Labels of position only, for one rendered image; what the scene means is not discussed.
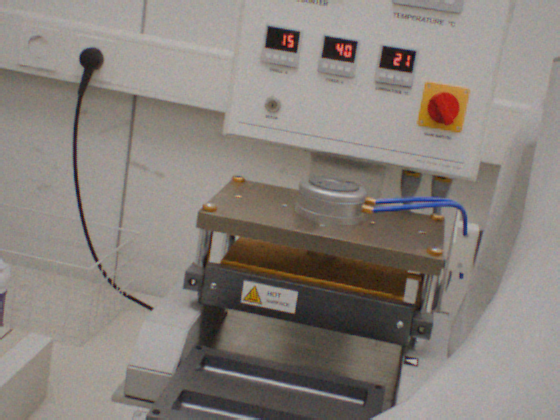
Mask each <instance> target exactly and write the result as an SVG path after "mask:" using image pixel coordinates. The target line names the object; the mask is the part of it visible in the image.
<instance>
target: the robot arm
mask: <svg viewBox="0 0 560 420"><path fill-rule="evenodd" d="M447 357H448V359H447V360H446V361H445V362H444V363H443V364H442V365H441V366H440V367H439V368H438V369H437V370H436V371H435V372H434V373H433V374H432V375H431V376H430V377H429V378H428V379H427V380H426V381H425V382H424V383H423V384H422V385H421V386H420V387H419V388H418V389H417V390H416V391H415V392H414V393H413V395H412V396H411V397H410V398H409V399H408V400H407V401H405V402H403V403H401V404H399V405H398V406H396V407H394V408H392V409H390V410H388V411H386V412H384V413H382V414H380V415H378V416H376V417H375V418H374V417H373V418H371V419H369V420H560V56H558V57H555V58H553V61H552V67H551V72H550V78H549V83H548V88H547V94H546V96H543V97H540V98H537V100H536V101H535V102H534V103H533V104H532V105H531V107H530V108H529V109H527V110H526V111H525V113H524V114H523V115H522V116H521V118H520V121H519V123H518V125H517V127H516V130H515V132H514V134H513V136H512V139H511V141H510V143H509V145H508V148H507V150H506V152H505V155H504V159H503V161H502V165H501V169H500V172H499V176H498V180H497V183H496V187H495V191H494V194H493V198H492V202H491V205H490V209H489V213H488V216H487V220H486V223H485V226H484V230H483V234H482V237H481V241H480V245H479V248H478V252H477V256H476V259H475V263H474V267H473V270H472V274H471V276H470V280H469V284H468V287H467V289H466V292H465V294H464V296H463V299H462V301H461V303H460V306H459V308H458V310H457V313H456V317H455V320H454V323H453V326H452V329H451V333H450V336H449V340H448V350H447Z"/></svg>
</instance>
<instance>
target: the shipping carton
mask: <svg viewBox="0 0 560 420"><path fill-rule="evenodd" d="M52 348H53V338H52V337H47V336H43V335H38V334H34V333H30V332H27V331H22V330H18V329H16V330H13V329H9V328H4V327H0V420H26V419H27V418H28V417H29V416H30V415H31V414H32V413H33V412H34V410H35V409H36V408H37V407H38V406H39V405H40V404H41V402H42V401H43V400H44V399H45V396H46V392H47V389H48V383H49V375H50V367H51V357H52Z"/></svg>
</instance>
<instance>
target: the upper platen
mask: <svg viewBox="0 0 560 420"><path fill-rule="evenodd" d="M220 264H225V265H230V266H235V267H239V268H244V269H249V270H253V271H258V272H263V273H268V274H273V275H278V276H282V277H287V278H292V279H297V280H302V281H306V282H311V283H316V284H320V285H325V286H330V287H335V288H340V289H345V290H350V291H354V292H359V293H364V294H368V295H373V296H378V297H383V298H388V299H393V300H398V301H403V302H404V298H405V291H406V285H407V278H408V279H413V280H418V281H421V276H422V275H421V274H416V273H411V272H408V271H409V270H406V269H401V268H396V267H391V266H386V265H381V264H376V263H371V262H366V261H362V260H357V259H352V258H347V257H342V256H337V255H332V254H327V253H318V252H313V251H308V250H303V249H298V248H293V247H288V246H283V245H278V244H274V243H269V242H264V241H259V240H254V239H249V238H244V237H239V239H238V240H237V241H236V242H235V244H234V245H233V246H232V247H231V249H230V250H229V251H228V253H227V254H225V255H224V257H223V258H222V259H221V263H220Z"/></svg>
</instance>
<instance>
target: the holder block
mask: <svg viewBox="0 0 560 420"><path fill-rule="evenodd" d="M385 393H386V386H383V385H378V384H374V383H369V382H364V381H362V380H360V379H355V378H350V377H346V376H341V375H337V374H332V373H328V372H324V371H319V370H314V369H310V368H305V367H300V366H296V365H291V364H286V363H282V362H278V361H273V360H269V359H264V358H259V357H250V356H245V355H241V354H236V353H231V352H228V351H223V350H218V349H214V348H209V347H205V346H200V345H193V347H192V348H191V350H190V351H189V353H188V354H187V356H186V357H185V359H184V360H183V362H182V363H181V364H180V366H179V367H178V369H177V370H176V372H175V373H174V375H173V376H172V378H171V379H170V381H169V382H168V383H167V385H166V386H165V388H164V389H163V391H162V392H161V394H160V395H159V397H158V398H157V399H156V401H155V402H154V404H153V405H152V407H151V408H150V410H149V411H148V413H147V414H146V417H145V420H369V419H371V418H373V417H374V418H375V417H376V416H378V415H380V414H382V411H383V405H384V399H385Z"/></svg>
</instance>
